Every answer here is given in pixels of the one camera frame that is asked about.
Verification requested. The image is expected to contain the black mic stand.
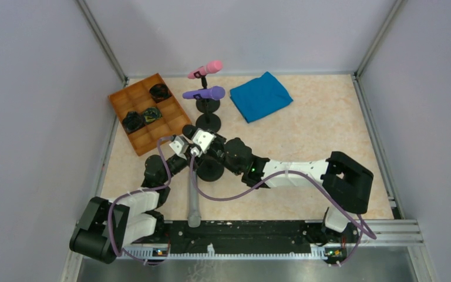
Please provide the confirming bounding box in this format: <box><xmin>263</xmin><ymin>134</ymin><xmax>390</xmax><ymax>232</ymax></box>
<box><xmin>196</xmin><ymin>112</ymin><xmax>221</xmax><ymax>132</ymax></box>
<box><xmin>191</xmin><ymin>71</ymin><xmax>220</xmax><ymax>113</ymax></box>
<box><xmin>196</xmin><ymin>156</ymin><xmax>224</xmax><ymax>182</ymax></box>

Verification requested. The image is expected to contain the purple microphone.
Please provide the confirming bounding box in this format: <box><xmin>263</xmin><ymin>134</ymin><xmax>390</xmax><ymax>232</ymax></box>
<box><xmin>182</xmin><ymin>86</ymin><xmax>226</xmax><ymax>100</ymax></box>

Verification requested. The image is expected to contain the silver microphone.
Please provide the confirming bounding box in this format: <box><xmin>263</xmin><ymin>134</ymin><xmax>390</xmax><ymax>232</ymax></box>
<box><xmin>187</xmin><ymin>170</ymin><xmax>201</xmax><ymax>228</ymax></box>

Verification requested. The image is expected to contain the pink microphone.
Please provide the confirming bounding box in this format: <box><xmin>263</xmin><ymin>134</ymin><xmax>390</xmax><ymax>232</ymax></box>
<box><xmin>187</xmin><ymin>60</ymin><xmax>223</xmax><ymax>79</ymax></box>

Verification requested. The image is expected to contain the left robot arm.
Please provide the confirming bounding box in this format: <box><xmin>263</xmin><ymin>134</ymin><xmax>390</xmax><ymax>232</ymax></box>
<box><xmin>69</xmin><ymin>142</ymin><xmax>202</xmax><ymax>264</ymax></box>

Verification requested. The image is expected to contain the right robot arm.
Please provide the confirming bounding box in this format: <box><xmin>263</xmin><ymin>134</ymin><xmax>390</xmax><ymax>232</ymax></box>
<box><xmin>192</xmin><ymin>132</ymin><xmax>376</xmax><ymax>239</ymax></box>

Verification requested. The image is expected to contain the yellow-green bundle in tray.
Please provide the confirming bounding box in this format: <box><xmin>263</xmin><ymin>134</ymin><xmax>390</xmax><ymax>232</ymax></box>
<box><xmin>141</xmin><ymin>107</ymin><xmax>163</xmax><ymax>125</ymax></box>

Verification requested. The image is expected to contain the black bundle in tray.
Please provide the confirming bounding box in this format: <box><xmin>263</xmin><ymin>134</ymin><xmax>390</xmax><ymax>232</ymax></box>
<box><xmin>122</xmin><ymin>111</ymin><xmax>145</xmax><ymax>135</ymax></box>

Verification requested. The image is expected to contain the black item in tray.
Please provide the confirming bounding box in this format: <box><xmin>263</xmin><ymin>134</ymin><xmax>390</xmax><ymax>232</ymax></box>
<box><xmin>149</xmin><ymin>83</ymin><xmax>171</xmax><ymax>103</ymax></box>

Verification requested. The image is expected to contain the blue folded cloth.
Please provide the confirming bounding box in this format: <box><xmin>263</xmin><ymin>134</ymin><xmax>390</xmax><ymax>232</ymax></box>
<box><xmin>230</xmin><ymin>72</ymin><xmax>293</xmax><ymax>123</ymax></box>

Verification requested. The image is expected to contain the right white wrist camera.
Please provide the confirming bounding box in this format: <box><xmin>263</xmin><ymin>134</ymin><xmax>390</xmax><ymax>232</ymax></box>
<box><xmin>191</xmin><ymin>129</ymin><xmax>216</xmax><ymax>157</ymax></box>

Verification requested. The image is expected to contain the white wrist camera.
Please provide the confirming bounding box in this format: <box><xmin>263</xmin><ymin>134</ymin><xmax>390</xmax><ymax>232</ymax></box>
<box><xmin>191</xmin><ymin>129</ymin><xmax>216</xmax><ymax>157</ymax></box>
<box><xmin>169</xmin><ymin>136</ymin><xmax>189</xmax><ymax>159</ymax></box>

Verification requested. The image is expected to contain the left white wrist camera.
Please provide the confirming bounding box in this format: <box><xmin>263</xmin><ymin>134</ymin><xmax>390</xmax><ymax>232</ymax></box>
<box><xmin>169</xmin><ymin>136</ymin><xmax>189</xmax><ymax>159</ymax></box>

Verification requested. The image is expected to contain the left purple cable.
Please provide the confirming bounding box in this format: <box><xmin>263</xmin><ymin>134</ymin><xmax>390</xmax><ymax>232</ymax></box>
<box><xmin>106</xmin><ymin>135</ymin><xmax>176</xmax><ymax>267</ymax></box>

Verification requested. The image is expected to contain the purple cable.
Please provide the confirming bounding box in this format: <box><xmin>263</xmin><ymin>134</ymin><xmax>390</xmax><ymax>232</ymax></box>
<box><xmin>106</xmin><ymin>135</ymin><xmax>176</xmax><ymax>267</ymax></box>
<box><xmin>188</xmin><ymin>149</ymin><xmax>378</xmax><ymax>267</ymax></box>

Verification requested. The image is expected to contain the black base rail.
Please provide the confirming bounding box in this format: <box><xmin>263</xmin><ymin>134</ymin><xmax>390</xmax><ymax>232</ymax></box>
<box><xmin>134</xmin><ymin>220</ymin><xmax>358</xmax><ymax>254</ymax></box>

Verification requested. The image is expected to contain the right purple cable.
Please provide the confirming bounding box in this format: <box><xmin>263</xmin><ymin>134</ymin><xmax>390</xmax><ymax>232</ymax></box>
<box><xmin>188</xmin><ymin>149</ymin><xmax>378</xmax><ymax>267</ymax></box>

